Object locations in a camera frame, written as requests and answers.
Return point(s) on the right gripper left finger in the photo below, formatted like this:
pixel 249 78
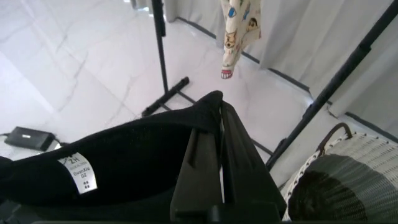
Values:
pixel 199 180

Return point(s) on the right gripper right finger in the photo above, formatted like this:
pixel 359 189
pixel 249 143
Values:
pixel 245 180

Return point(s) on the black t-shirt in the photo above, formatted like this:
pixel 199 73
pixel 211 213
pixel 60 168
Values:
pixel 130 161

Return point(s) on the cream printed garment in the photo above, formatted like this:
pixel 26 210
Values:
pixel 237 31

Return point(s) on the white laundry basket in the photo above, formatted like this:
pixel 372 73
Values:
pixel 367 155

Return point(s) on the black clothes rack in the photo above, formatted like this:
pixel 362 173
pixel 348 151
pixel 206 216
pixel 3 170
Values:
pixel 160 46

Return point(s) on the white curtain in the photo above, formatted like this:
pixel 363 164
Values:
pixel 311 37

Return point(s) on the black power adapter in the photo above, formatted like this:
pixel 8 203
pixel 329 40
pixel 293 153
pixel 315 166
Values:
pixel 28 138

